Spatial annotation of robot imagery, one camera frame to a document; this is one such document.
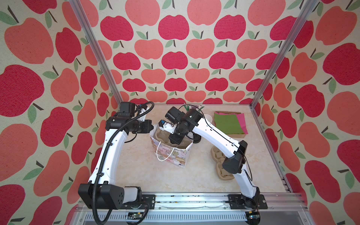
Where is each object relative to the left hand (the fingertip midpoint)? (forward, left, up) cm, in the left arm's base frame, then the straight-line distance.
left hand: (154, 127), depth 75 cm
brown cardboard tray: (+8, -52, -23) cm, 57 cm away
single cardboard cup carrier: (-3, -4, -5) cm, 7 cm away
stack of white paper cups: (+19, -34, -15) cm, 42 cm away
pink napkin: (+24, -62, -20) cm, 69 cm away
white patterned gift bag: (-12, -11, -10) cm, 19 cm away
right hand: (-3, -12, -6) cm, 13 cm away
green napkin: (+19, -51, -22) cm, 59 cm away
